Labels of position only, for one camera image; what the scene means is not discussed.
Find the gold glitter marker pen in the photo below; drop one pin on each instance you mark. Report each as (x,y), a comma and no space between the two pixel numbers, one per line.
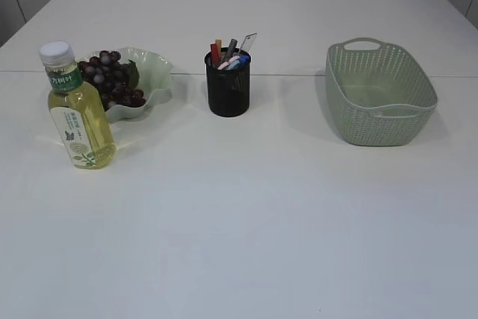
(218,43)

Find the blue safety scissors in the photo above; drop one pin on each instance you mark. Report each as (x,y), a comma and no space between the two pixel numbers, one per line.
(239,63)

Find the dark purple grape bunch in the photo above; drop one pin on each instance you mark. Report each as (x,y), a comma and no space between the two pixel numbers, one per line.
(115,81)

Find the clear plastic ruler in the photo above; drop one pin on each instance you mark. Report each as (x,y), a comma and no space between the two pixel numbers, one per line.
(247,42)

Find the yellow tea bottle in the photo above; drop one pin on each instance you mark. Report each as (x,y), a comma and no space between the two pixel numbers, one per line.
(76,109)

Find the red glitter marker pen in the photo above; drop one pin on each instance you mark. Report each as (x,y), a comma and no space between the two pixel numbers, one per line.
(215,55)

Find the black mesh pen holder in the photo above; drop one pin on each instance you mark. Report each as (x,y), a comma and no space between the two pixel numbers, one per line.
(228,90)

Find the green wavy glass plate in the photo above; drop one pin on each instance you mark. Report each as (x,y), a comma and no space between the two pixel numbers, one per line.
(154,81)

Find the green plastic woven basket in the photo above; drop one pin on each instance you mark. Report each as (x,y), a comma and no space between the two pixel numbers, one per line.
(377,93)

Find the silver glitter marker pen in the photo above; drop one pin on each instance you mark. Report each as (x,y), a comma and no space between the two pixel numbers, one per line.
(230,50)

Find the pink safety scissors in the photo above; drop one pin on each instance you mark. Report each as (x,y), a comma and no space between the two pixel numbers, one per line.
(226,64)

